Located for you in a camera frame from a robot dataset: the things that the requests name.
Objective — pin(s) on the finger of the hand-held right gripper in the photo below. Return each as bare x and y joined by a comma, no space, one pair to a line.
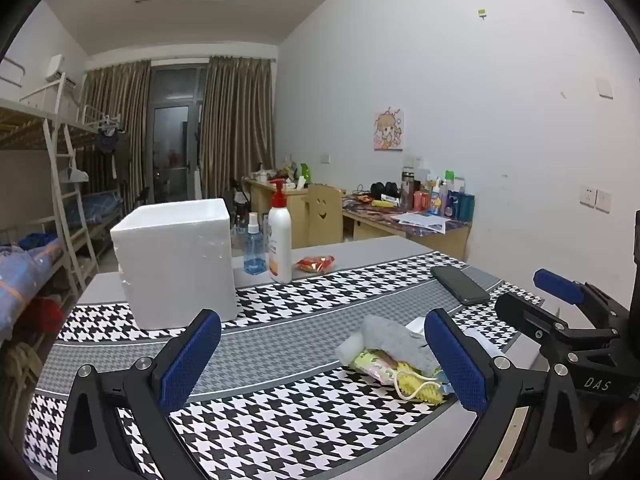
559,285
525,316

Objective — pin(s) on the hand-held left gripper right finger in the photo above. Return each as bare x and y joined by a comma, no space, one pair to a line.
456,365

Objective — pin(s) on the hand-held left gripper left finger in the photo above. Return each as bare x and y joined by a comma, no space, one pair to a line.
190,360

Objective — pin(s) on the yellow foam net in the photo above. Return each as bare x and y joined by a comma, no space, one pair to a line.
416,386

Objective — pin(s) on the grey fuzzy cloth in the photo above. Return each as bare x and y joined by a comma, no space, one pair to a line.
390,340

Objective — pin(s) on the white foam box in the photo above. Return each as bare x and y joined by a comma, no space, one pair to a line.
175,260

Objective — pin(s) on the person's right hand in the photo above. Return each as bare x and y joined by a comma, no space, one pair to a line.
623,420

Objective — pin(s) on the black phone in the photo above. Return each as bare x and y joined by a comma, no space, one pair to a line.
460,285

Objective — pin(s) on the floral tissue packet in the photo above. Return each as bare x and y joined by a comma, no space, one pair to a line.
375,365

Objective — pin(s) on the houndstooth tablecloth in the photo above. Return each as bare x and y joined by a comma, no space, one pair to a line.
280,330

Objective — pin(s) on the blue spray bottle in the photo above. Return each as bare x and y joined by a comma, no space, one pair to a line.
255,256

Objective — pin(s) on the white papers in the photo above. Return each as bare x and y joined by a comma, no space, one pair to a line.
420,221

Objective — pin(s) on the group of toiletry bottles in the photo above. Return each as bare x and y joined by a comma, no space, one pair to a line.
440,197

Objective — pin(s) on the red plastic bag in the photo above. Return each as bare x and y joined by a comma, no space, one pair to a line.
47,315

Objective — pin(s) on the white pump bottle red cap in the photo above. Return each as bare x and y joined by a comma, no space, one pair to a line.
280,240

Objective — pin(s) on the red snack packet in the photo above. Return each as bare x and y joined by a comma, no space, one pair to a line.
315,263

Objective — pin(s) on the wooden desk with printed cover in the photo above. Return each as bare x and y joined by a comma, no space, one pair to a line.
375,227

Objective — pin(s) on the olive cloth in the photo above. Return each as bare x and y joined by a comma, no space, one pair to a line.
22,365

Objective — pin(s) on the blue checked mattress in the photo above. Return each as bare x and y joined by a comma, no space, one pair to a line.
95,207

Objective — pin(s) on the light wooden desk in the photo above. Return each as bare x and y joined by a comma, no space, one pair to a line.
295,210

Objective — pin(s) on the blue plaid quilt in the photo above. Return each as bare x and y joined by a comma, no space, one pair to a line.
25,270

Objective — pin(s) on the black headphones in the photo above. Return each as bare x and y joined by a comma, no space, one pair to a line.
385,190

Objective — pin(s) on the white metal ladder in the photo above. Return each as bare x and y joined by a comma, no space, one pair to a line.
70,210

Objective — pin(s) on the wooden smiley face chair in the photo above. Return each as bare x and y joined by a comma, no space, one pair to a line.
322,220

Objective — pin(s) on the glass balcony door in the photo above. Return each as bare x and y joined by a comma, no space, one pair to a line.
172,150

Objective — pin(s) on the white hanging cloth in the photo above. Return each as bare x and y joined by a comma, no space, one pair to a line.
74,175

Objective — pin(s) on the green bottle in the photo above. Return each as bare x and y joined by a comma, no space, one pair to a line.
305,172

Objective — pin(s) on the dark hanging clothes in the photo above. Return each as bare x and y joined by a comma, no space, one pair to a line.
107,150

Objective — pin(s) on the brown curtain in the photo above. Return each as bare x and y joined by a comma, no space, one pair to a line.
120,125
235,120

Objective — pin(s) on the white metal bunk bed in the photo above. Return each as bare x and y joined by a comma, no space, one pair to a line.
95,125
30,125

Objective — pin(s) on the white air conditioner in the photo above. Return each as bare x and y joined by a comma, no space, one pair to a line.
59,67

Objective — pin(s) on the double wall socket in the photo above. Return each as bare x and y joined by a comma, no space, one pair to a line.
596,197

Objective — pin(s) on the white wall socket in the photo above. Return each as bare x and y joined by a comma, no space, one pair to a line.
413,161

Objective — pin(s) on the pink cartoon wall poster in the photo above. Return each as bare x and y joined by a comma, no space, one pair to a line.
388,130

